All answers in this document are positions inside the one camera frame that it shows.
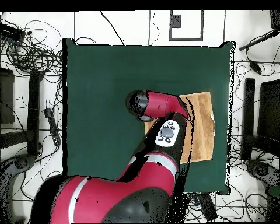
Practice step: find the tan terry towel white label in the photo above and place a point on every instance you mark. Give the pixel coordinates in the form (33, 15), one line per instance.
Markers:
(200, 130)

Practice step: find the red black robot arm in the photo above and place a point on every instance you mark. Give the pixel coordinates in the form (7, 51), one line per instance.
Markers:
(130, 198)

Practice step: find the dark flat panel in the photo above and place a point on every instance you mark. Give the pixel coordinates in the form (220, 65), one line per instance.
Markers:
(4, 98)
(270, 109)

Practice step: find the dark green table cloth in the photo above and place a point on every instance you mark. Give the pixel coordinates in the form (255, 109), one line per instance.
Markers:
(102, 93)

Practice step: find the slim black power strip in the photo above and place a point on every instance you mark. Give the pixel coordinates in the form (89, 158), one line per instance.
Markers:
(52, 127)

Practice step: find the black metal stand foot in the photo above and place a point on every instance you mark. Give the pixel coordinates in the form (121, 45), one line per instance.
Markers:
(248, 116)
(33, 112)

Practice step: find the black power adapter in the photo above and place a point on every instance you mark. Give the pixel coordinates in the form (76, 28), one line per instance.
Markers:
(255, 67)

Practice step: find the black rod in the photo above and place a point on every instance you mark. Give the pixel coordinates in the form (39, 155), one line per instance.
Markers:
(259, 40)

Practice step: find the black electronics box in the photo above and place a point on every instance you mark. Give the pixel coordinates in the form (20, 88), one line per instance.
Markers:
(9, 31)

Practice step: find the dark square frame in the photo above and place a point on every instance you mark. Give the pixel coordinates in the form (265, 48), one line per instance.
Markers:
(186, 39)

